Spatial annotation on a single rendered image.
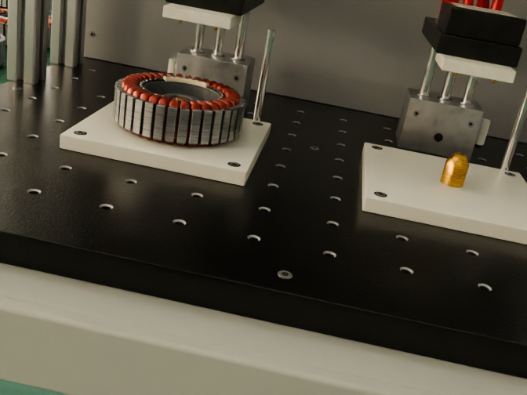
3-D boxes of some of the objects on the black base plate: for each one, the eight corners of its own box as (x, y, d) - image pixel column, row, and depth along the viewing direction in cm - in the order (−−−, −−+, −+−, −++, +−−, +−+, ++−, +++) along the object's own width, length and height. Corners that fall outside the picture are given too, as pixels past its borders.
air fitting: (483, 150, 67) (492, 121, 66) (471, 147, 67) (480, 119, 66) (481, 146, 68) (489, 119, 67) (470, 144, 68) (478, 117, 67)
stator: (237, 157, 52) (244, 114, 51) (98, 135, 52) (101, 90, 50) (242, 120, 63) (248, 82, 61) (126, 101, 62) (130, 63, 61)
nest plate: (560, 251, 49) (565, 237, 48) (361, 211, 50) (365, 196, 49) (516, 184, 62) (520, 172, 62) (361, 153, 63) (364, 141, 63)
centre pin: (464, 189, 55) (474, 159, 54) (441, 184, 55) (450, 154, 54) (461, 182, 56) (470, 152, 55) (438, 177, 57) (447, 148, 56)
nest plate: (244, 186, 50) (246, 172, 50) (59, 148, 51) (59, 133, 51) (269, 135, 64) (271, 122, 64) (123, 105, 65) (124, 93, 65)
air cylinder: (240, 116, 68) (248, 64, 66) (171, 103, 69) (177, 51, 67) (248, 105, 73) (256, 56, 71) (183, 92, 74) (189, 44, 72)
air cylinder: (470, 162, 67) (485, 110, 65) (397, 147, 67) (410, 96, 65) (463, 148, 71) (477, 99, 69) (394, 134, 72) (407, 85, 70)
